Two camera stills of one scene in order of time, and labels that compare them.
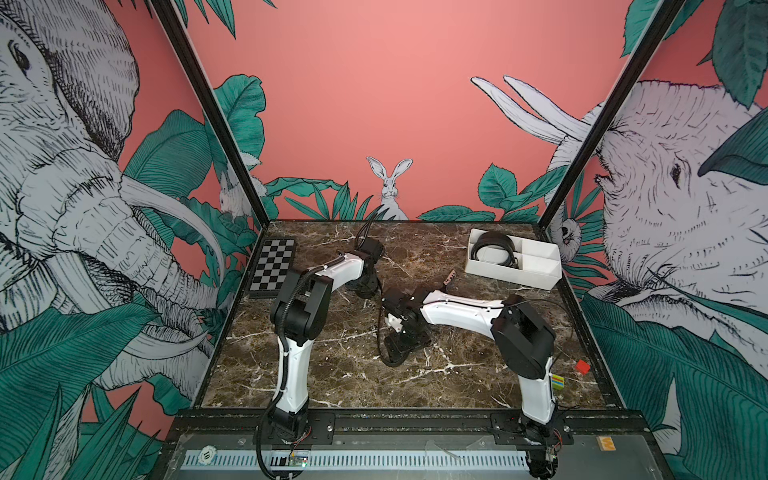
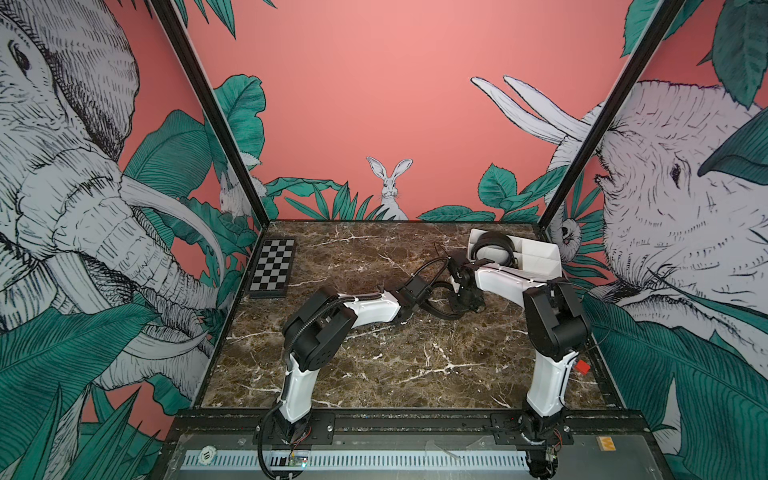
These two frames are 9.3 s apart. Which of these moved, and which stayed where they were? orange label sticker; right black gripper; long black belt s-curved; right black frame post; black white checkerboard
Moved: right black gripper
Stayed: orange label sticker; black white checkerboard; long black belt s-curved; right black frame post
